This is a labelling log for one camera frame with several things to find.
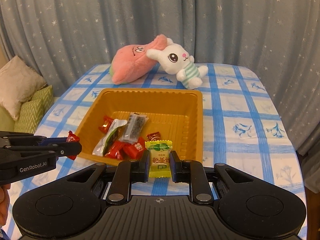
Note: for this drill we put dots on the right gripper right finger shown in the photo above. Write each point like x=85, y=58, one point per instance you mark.
x=191, y=172

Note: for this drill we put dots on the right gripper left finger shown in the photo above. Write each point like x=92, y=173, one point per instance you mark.
x=124, y=175

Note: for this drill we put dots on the large red snack packet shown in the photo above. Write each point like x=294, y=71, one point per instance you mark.
x=135, y=150

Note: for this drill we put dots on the yellow candy packet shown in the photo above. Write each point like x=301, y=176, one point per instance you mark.
x=159, y=158

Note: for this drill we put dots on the white green snack packet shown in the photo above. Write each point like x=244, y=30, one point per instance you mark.
x=102, y=147

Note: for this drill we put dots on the red orange snack packet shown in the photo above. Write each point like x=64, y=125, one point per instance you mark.
x=154, y=136

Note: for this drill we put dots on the grey clear snack packet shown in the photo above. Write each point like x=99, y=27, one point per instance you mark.
x=132, y=130

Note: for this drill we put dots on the small red candy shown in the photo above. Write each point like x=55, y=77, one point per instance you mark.
x=72, y=138

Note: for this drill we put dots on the red crinkled snack packet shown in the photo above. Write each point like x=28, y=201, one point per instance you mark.
x=107, y=121

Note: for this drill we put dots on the dark red snack packet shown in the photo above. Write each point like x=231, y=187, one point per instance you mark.
x=116, y=151

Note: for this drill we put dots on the person's left hand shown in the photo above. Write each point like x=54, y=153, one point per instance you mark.
x=4, y=203

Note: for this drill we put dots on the green zigzag cushion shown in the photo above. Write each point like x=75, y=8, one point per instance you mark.
x=34, y=110

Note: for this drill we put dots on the orange plastic tray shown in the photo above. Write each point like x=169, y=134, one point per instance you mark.
x=177, y=114

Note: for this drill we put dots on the beige cushion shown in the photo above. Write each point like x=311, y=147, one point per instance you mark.
x=18, y=84

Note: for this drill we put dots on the blue checkered tablecloth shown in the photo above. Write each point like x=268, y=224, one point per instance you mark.
x=241, y=127

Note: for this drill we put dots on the pink plush toy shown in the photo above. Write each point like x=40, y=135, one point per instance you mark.
x=131, y=62

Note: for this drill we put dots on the white bunny plush toy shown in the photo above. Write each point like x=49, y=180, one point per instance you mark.
x=175, y=60

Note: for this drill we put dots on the grey star curtain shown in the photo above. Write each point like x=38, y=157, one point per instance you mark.
x=276, y=39

